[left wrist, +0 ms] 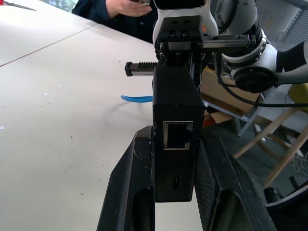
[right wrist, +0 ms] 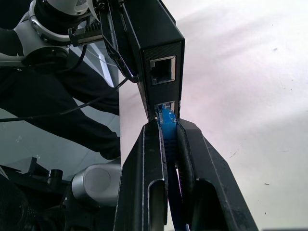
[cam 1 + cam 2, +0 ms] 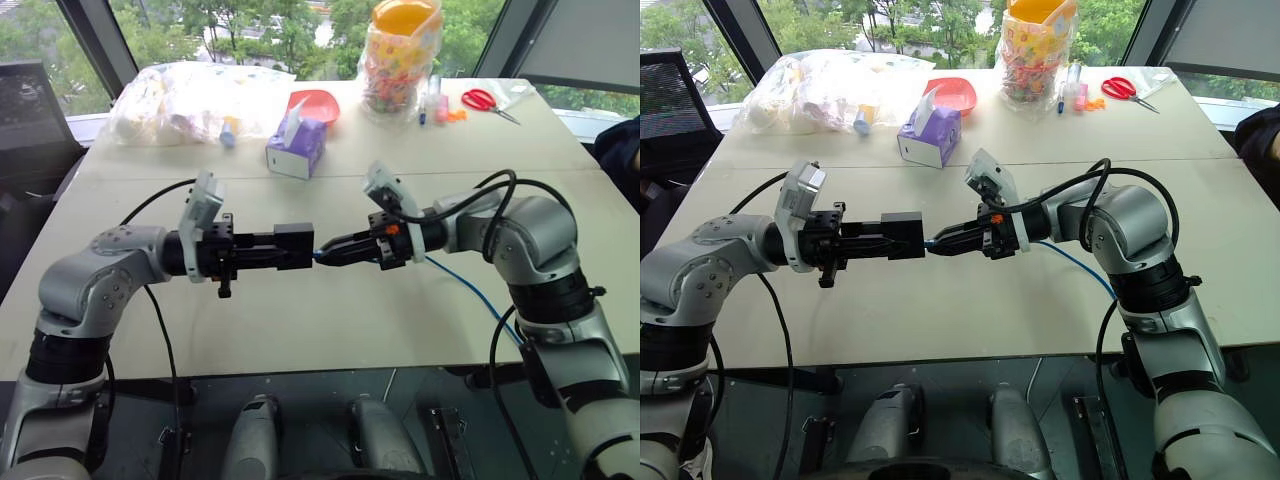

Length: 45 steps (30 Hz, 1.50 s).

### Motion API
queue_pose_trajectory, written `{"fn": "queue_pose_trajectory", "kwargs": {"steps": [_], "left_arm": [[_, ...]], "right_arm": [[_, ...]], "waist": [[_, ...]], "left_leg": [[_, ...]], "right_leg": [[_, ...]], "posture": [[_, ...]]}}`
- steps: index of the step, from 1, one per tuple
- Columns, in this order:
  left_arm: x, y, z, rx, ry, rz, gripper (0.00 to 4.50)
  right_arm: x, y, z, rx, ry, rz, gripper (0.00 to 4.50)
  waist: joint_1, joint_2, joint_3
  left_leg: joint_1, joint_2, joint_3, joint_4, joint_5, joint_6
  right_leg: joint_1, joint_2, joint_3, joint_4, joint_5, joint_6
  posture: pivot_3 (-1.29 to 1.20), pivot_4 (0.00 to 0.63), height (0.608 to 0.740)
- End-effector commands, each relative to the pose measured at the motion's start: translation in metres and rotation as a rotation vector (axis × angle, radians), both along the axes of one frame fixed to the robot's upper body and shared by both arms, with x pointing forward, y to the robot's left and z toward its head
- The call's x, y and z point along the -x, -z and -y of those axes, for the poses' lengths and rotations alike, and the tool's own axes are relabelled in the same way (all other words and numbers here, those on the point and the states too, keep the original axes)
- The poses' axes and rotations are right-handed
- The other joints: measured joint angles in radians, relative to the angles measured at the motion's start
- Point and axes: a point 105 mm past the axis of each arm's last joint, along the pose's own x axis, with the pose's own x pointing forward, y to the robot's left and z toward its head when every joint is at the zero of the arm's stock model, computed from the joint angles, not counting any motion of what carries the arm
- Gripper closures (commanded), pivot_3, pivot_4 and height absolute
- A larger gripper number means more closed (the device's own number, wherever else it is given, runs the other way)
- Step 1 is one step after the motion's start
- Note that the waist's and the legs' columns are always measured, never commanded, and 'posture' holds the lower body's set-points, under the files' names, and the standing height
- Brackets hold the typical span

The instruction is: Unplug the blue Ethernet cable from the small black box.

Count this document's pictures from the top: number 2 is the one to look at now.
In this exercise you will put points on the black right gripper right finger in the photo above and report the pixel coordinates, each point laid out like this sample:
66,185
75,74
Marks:
216,192

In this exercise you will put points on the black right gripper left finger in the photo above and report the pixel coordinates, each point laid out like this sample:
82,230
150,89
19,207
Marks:
139,183

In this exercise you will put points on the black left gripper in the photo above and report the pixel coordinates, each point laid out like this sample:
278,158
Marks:
84,36

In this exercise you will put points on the small black network box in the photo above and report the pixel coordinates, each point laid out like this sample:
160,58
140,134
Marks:
157,31

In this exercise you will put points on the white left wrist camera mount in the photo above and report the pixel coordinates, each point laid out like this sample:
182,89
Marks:
77,6

